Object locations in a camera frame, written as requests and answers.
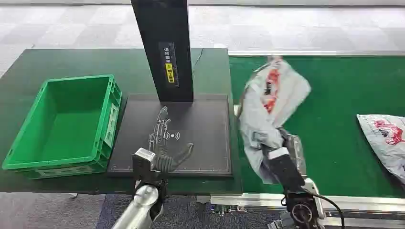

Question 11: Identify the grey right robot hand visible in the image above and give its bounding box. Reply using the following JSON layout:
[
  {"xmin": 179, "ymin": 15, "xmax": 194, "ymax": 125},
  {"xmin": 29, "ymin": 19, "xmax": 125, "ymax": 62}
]
[{"xmin": 279, "ymin": 127, "xmax": 308, "ymax": 177}]

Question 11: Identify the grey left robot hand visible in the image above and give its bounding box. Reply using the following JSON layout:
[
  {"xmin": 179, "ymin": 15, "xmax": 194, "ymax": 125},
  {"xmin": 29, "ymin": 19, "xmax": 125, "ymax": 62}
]
[{"xmin": 148, "ymin": 106, "xmax": 194, "ymax": 174}]

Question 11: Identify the grey parcel bag red print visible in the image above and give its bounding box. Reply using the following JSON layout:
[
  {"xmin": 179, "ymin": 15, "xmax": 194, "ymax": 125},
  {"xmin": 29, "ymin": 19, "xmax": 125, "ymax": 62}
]
[
  {"xmin": 356, "ymin": 114, "xmax": 405, "ymax": 185},
  {"xmin": 237, "ymin": 56, "xmax": 312, "ymax": 185}
]

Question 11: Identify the black scanner base pad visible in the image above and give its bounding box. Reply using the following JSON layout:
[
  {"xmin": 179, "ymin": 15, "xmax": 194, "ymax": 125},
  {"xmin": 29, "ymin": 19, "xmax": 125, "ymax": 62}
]
[{"xmin": 107, "ymin": 93, "xmax": 234, "ymax": 178}]

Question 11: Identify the green conveyor belt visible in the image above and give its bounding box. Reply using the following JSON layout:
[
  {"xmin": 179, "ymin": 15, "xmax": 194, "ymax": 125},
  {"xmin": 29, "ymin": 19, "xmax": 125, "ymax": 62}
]
[{"xmin": 229, "ymin": 55, "xmax": 405, "ymax": 199}]

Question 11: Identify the green plastic crate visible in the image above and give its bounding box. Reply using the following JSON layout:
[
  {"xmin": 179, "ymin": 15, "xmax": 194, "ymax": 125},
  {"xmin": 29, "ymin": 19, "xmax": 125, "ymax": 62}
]
[{"xmin": 1, "ymin": 74, "xmax": 123, "ymax": 180}]

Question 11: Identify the black scanner column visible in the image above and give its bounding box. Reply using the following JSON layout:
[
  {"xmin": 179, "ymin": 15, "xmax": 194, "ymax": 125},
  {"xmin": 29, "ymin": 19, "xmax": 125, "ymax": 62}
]
[{"xmin": 130, "ymin": 0, "xmax": 194, "ymax": 103}]

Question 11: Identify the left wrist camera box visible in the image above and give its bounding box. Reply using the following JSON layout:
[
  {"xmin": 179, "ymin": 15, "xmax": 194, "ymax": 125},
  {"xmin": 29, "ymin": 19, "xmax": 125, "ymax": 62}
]
[{"xmin": 132, "ymin": 147, "xmax": 158, "ymax": 182}]

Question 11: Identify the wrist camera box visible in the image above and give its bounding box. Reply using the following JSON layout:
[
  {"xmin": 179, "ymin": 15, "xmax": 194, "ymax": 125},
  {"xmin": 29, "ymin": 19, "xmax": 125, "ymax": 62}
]
[
  {"xmin": 132, "ymin": 147, "xmax": 158, "ymax": 182},
  {"xmin": 267, "ymin": 146, "xmax": 306, "ymax": 194}
]

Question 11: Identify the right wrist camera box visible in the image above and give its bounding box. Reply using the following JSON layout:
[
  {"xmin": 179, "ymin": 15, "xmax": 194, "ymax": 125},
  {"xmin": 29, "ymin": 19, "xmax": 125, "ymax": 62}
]
[{"xmin": 267, "ymin": 146, "xmax": 306, "ymax": 194}]

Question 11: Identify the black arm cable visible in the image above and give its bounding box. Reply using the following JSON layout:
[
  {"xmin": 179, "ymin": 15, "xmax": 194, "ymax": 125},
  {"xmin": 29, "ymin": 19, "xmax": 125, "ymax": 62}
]
[{"xmin": 281, "ymin": 189, "xmax": 346, "ymax": 229}]

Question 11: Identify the aluminium conveyor frame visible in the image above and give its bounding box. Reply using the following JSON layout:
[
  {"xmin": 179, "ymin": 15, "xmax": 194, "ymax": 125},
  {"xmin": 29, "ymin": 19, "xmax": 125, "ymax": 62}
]
[{"xmin": 210, "ymin": 193, "xmax": 405, "ymax": 229}]

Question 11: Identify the thin black scanner cable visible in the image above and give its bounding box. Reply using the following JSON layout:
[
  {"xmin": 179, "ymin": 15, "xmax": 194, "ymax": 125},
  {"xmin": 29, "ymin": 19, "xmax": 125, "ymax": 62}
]
[{"xmin": 192, "ymin": 48, "xmax": 205, "ymax": 74}]

